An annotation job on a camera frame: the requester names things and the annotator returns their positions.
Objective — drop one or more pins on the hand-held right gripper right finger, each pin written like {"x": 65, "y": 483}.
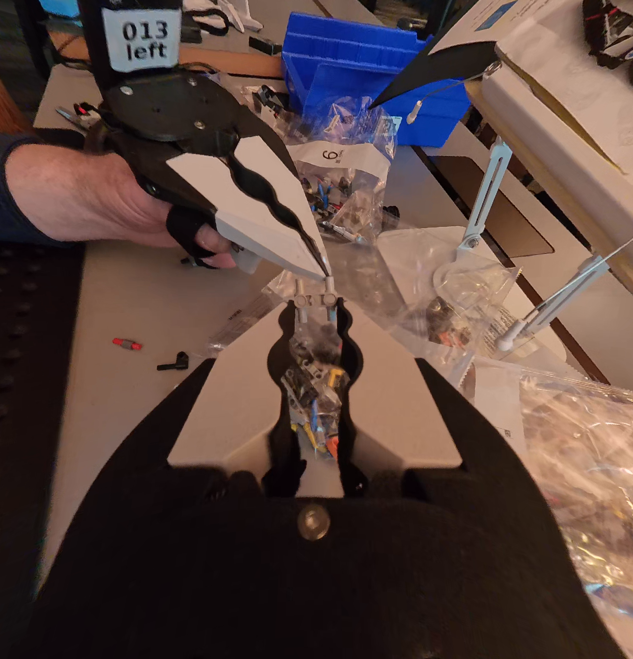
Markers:
{"x": 404, "y": 412}

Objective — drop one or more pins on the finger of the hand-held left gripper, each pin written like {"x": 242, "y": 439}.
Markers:
{"x": 234, "y": 211}
{"x": 275, "y": 170}

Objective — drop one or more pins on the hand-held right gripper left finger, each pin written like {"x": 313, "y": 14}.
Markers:
{"x": 223, "y": 412}

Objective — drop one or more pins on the light grey double pin connector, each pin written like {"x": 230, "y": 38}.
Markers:
{"x": 314, "y": 299}

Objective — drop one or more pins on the black lego subassembly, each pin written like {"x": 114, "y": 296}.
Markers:
{"x": 272, "y": 98}

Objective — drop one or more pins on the red and grey lego pin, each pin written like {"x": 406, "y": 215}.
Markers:
{"x": 126, "y": 344}

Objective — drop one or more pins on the black lego tyre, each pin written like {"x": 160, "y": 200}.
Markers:
{"x": 391, "y": 213}

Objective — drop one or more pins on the lego instruction booklet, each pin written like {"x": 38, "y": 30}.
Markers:
{"x": 553, "y": 31}

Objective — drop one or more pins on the person's left hand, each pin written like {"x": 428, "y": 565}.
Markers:
{"x": 79, "y": 195}

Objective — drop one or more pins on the clear bag of dark pieces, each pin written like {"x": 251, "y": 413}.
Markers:
{"x": 342, "y": 175}

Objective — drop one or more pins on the black L connector with axle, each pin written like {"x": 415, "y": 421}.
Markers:
{"x": 173, "y": 362}

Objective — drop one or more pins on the brown cardboard strip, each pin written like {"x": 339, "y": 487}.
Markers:
{"x": 218, "y": 56}

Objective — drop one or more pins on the small hand tool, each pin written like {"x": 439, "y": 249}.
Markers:
{"x": 77, "y": 114}

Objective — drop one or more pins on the small black block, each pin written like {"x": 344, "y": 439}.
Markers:
{"x": 265, "y": 45}

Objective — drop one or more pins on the white pointed plastic object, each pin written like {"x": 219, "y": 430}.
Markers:
{"x": 241, "y": 13}

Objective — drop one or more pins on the blue plastic bin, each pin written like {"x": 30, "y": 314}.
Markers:
{"x": 347, "y": 62}

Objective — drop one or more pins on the wooden panel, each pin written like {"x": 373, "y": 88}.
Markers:
{"x": 2, "y": 103}

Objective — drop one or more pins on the clear bag with white label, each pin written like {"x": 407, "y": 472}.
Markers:
{"x": 579, "y": 463}

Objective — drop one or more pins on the dark perforated panel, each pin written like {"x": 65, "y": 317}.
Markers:
{"x": 28, "y": 412}

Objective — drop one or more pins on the beige book stand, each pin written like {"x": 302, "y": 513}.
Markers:
{"x": 553, "y": 128}

